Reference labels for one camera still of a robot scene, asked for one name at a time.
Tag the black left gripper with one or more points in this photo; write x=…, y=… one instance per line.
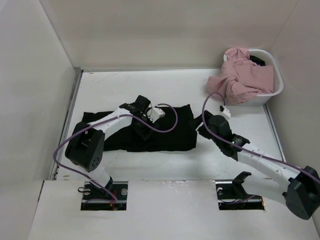
x=144, y=133

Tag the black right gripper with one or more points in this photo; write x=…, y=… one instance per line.
x=202, y=131

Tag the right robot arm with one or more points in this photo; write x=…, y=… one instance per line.
x=296, y=188

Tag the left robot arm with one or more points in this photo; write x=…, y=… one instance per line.
x=86, y=149

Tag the pink trousers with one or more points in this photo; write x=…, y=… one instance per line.
x=241, y=79

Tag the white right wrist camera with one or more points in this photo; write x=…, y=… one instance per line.
x=225, y=112

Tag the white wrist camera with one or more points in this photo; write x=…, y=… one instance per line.
x=225, y=112
x=155, y=114

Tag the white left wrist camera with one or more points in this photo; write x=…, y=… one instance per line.
x=155, y=114

